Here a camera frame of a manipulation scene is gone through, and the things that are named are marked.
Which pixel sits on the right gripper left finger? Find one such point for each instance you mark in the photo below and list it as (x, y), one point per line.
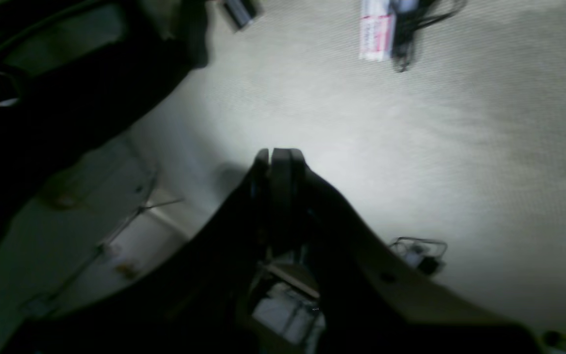
(190, 304)

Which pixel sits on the small wire device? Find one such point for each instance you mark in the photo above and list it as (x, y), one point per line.
(423, 255)

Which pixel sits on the white red labelled box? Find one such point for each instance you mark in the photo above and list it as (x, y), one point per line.
(377, 30)

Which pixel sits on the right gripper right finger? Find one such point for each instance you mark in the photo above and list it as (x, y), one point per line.
(372, 301)

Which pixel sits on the dark machine base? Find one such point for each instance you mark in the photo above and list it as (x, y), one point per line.
(50, 119)

